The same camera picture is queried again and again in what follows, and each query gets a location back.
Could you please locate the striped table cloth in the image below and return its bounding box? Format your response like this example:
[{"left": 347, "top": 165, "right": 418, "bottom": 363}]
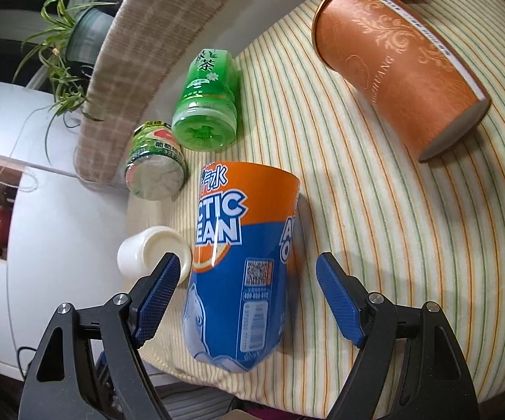
[{"left": 141, "top": 0, "right": 505, "bottom": 417}]

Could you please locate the green tea bottle cup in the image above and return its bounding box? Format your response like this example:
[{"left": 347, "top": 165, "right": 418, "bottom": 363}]
[{"left": 172, "top": 48, "right": 238, "bottom": 152}]

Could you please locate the plaid beige cushion cloth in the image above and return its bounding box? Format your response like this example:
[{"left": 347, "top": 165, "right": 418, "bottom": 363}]
[{"left": 73, "top": 0, "right": 232, "bottom": 184}]

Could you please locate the copper paper cup near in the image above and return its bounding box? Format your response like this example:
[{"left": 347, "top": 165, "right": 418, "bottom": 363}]
[{"left": 311, "top": 0, "right": 491, "bottom": 163}]

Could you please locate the white hanging cable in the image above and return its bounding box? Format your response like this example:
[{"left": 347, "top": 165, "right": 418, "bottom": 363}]
[{"left": 0, "top": 104, "right": 88, "bottom": 211}]

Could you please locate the green red label cup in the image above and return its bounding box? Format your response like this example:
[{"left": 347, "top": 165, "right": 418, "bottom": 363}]
[{"left": 125, "top": 120, "right": 187, "bottom": 201}]

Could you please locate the white plastic cup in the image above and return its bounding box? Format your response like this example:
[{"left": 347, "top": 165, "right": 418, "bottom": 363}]
[{"left": 117, "top": 226, "right": 192, "bottom": 285}]

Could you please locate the potted spider plant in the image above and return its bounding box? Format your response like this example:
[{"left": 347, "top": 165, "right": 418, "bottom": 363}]
[{"left": 13, "top": 0, "right": 116, "bottom": 119}]

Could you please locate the blue orange Arctic Ocean cup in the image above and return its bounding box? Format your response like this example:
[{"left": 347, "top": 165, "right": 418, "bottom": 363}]
[{"left": 182, "top": 161, "right": 300, "bottom": 373}]

